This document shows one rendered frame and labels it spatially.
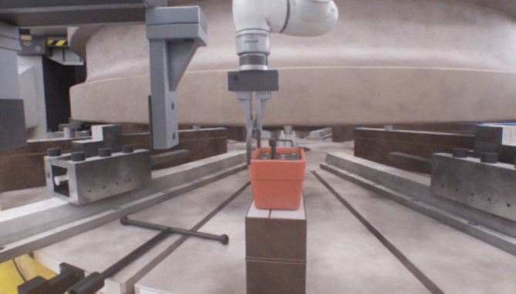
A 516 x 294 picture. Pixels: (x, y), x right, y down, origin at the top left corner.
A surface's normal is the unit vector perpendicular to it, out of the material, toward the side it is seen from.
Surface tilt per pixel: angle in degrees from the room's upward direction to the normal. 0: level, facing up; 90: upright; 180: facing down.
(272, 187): 97
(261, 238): 90
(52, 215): 71
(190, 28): 90
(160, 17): 90
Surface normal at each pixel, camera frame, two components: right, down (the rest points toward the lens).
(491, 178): -0.96, 0.04
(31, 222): 0.82, -0.28
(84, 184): 0.87, 0.04
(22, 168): 0.61, 0.07
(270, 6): 0.42, 0.11
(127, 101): -0.46, 0.09
